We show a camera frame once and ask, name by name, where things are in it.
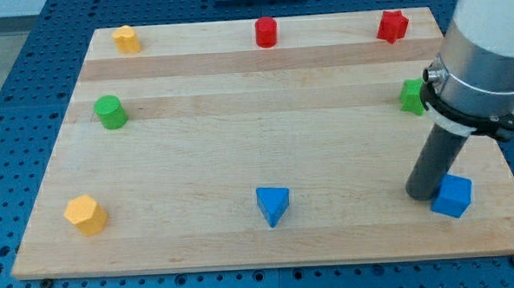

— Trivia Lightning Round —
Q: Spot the black flange mount ring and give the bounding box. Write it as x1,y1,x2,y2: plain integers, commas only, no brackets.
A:
420,66,514,142

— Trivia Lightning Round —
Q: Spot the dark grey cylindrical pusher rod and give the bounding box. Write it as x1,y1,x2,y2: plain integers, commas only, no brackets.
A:
405,124,467,200

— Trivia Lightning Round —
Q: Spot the blue cube block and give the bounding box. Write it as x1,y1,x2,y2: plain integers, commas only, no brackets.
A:
431,174,472,219

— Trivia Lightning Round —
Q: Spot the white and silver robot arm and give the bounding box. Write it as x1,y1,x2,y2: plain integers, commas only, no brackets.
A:
405,0,514,200

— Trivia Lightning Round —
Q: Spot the blue triangle block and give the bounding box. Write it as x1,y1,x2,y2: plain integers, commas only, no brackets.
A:
255,187,290,227

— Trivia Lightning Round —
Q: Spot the green star block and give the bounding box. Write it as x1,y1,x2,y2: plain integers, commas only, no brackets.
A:
399,78,425,116

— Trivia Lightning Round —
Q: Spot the red star block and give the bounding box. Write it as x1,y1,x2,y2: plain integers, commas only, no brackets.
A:
377,10,409,44

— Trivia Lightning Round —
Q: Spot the wooden board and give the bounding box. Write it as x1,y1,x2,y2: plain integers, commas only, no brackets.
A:
12,8,514,280

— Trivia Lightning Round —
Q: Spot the red cylinder block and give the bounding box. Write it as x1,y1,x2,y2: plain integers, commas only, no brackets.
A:
254,16,278,49

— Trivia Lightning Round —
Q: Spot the green cylinder block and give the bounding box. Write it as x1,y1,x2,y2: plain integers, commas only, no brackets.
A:
94,95,129,129

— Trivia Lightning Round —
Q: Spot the yellow heart block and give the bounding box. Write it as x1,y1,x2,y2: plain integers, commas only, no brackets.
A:
111,25,142,55

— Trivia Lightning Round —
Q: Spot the yellow hexagon block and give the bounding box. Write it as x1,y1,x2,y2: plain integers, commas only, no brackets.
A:
63,194,108,237

